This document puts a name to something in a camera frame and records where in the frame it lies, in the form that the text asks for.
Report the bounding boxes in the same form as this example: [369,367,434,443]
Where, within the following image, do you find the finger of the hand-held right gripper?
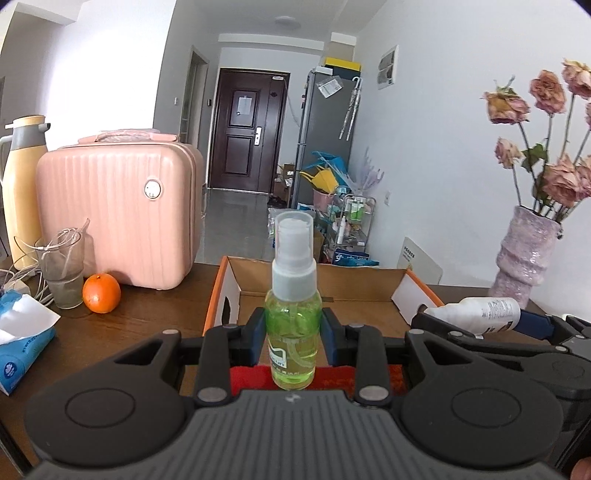
[411,312,570,357]
[514,309,591,345]

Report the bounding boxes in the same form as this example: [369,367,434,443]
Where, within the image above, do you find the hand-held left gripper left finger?
[113,307,267,408]

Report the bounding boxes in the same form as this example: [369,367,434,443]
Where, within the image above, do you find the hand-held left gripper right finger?
[321,307,467,408]

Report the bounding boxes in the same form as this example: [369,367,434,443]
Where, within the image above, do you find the white plastic bottle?
[422,298,522,334]

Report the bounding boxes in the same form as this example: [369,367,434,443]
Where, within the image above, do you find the green spray bottle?
[264,209,323,391]

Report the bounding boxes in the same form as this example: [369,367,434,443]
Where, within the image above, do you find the red cardboard box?
[202,255,446,402]

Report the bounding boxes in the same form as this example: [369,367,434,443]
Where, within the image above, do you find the pink ribbed vase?
[488,205,561,310]

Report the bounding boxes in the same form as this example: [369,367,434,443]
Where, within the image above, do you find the metal storage cart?
[323,194,376,259]

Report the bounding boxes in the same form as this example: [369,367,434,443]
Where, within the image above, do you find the pink bucket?
[313,188,338,213]

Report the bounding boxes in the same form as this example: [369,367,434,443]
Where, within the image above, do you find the dried pink roses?
[480,59,591,222]

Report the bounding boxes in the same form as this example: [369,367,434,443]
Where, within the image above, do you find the brown floor carton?
[276,164,297,208]

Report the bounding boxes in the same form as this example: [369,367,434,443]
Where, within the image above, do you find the orange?
[82,273,122,315]

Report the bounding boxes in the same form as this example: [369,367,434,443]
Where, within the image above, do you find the purple dried grass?
[351,148,385,192]

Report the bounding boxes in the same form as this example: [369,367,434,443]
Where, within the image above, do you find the pink suitcase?
[36,129,205,291]

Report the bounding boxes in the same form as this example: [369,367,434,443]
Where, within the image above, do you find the clear glass cup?
[36,228,86,309]

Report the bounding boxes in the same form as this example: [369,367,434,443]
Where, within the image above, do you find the dark brown door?
[208,68,289,192]

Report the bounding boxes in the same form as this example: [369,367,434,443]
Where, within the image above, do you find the grey refrigerator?
[292,68,363,210]

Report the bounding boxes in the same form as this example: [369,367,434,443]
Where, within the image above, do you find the clear folded umbrella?
[339,76,363,140]

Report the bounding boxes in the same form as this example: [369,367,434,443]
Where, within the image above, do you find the blue tissue pack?
[0,291,62,397]

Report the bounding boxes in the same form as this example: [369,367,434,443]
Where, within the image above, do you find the yellow box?
[323,56,363,72]

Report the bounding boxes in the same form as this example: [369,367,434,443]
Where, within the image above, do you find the yellow thermos jug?
[0,115,51,271]

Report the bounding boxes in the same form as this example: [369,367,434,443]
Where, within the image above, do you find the white cable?
[0,217,89,308]

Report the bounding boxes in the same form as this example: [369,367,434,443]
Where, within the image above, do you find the white wall panel box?
[376,45,399,90]

